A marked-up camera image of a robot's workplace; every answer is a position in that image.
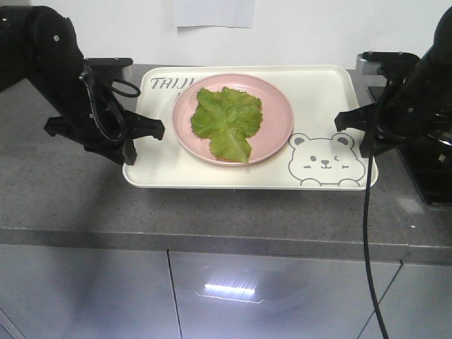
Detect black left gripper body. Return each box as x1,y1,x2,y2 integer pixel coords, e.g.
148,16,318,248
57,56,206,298
44,79,138,165

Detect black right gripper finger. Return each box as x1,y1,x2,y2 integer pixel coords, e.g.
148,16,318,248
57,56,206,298
359,129,376,158
334,104,376,131

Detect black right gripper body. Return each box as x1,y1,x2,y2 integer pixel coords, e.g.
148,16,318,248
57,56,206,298
370,76,451,155

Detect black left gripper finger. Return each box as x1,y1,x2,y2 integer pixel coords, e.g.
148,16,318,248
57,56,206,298
120,139,137,165
124,110,165,141

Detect cream bear serving tray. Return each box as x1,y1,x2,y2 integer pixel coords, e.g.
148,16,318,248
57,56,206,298
123,66,379,191

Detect pink plastic plate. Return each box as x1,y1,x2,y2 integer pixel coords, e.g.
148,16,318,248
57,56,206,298
172,73,294,167

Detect green lettuce leaf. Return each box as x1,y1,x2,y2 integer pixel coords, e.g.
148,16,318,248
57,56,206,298
191,87,263,163

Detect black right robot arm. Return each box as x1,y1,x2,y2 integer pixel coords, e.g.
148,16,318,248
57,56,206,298
334,10,451,157

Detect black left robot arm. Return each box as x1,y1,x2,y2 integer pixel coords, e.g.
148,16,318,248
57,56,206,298
1,6,165,165

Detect grey cabinet door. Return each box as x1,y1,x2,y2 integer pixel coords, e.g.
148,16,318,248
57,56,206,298
1,245,180,338

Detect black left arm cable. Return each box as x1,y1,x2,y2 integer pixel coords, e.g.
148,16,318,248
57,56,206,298
78,66,142,142

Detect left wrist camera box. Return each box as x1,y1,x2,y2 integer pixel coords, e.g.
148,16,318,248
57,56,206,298
85,57,133,84

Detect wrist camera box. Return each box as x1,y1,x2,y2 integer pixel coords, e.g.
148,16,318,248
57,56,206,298
355,51,420,76
85,57,133,84

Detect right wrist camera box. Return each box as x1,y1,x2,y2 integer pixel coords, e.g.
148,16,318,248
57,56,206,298
355,51,420,76

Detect white paper sheet on wall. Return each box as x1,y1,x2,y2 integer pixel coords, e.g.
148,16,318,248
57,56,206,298
173,0,256,28

